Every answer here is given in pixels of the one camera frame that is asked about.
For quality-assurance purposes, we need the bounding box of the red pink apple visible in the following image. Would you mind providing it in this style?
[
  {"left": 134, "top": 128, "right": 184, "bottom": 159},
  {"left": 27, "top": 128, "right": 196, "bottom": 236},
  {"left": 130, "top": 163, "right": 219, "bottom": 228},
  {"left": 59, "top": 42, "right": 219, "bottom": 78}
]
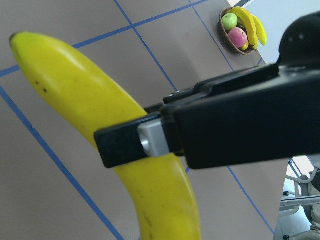
[{"left": 227, "top": 27, "right": 248, "bottom": 48}]

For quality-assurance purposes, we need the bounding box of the green pear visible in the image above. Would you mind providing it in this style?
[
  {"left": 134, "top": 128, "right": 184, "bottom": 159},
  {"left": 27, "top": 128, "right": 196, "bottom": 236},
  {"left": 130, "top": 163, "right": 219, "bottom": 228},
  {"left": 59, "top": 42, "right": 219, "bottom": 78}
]
[{"left": 221, "top": 13, "right": 238, "bottom": 31}]

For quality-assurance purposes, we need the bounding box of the yellow banana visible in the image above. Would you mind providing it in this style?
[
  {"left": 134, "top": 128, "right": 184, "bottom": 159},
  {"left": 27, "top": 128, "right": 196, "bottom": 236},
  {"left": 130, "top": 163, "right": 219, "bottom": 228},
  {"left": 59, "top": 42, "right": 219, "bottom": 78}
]
[
  {"left": 226, "top": 6, "right": 259, "bottom": 50},
  {"left": 9, "top": 31, "right": 202, "bottom": 240},
  {"left": 252, "top": 15, "right": 268, "bottom": 46}
]

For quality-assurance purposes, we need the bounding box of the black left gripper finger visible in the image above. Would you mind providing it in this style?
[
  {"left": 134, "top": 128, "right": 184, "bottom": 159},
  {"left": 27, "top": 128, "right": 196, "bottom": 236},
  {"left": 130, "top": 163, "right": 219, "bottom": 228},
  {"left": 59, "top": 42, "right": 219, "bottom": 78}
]
[{"left": 94, "top": 61, "right": 320, "bottom": 170}]

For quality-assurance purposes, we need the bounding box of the woven brown wicker basket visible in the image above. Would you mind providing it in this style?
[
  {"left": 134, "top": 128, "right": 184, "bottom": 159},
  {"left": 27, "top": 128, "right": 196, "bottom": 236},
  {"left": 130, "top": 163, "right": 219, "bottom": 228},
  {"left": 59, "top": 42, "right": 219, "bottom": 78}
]
[{"left": 217, "top": 7, "right": 254, "bottom": 56}]

